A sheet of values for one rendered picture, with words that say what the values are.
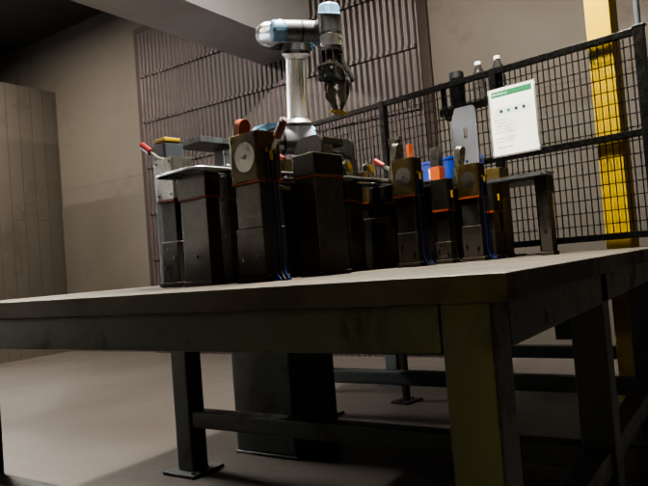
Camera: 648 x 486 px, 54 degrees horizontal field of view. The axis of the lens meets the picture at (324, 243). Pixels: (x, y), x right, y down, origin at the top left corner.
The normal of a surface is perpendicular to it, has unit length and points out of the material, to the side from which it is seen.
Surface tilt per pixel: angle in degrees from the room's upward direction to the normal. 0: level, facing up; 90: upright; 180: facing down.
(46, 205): 90
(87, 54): 90
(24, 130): 90
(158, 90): 90
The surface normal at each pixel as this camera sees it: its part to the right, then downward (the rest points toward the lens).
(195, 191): -0.68, 0.03
